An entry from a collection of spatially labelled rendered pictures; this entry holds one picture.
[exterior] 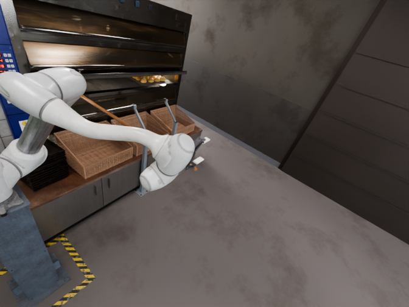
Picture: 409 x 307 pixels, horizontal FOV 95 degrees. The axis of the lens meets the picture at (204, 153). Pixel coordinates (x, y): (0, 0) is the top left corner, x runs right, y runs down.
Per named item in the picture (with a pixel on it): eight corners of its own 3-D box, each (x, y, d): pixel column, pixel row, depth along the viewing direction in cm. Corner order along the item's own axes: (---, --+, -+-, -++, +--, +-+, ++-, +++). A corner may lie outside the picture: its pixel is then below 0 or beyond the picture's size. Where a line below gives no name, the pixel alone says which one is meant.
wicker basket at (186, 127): (147, 127, 286) (149, 109, 271) (172, 119, 329) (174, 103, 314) (171, 141, 270) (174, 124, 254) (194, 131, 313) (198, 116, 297)
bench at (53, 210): (15, 214, 193) (-6, 173, 161) (174, 142, 376) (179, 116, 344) (42, 251, 173) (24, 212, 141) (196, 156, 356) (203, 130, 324)
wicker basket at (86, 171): (57, 155, 195) (52, 132, 180) (107, 139, 238) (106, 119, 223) (84, 179, 178) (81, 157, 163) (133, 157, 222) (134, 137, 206)
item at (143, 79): (115, 69, 280) (115, 64, 277) (140, 68, 316) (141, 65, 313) (142, 83, 259) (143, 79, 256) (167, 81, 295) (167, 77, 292)
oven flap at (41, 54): (30, 67, 145) (19, 38, 138) (180, 66, 281) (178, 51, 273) (32, 67, 143) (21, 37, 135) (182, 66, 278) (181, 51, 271)
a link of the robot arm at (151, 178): (173, 182, 88) (186, 169, 80) (146, 200, 76) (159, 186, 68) (159, 164, 89) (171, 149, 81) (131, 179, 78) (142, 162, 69)
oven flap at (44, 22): (20, 29, 132) (7, -8, 123) (183, 47, 267) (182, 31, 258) (22, 28, 129) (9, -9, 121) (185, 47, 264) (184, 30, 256)
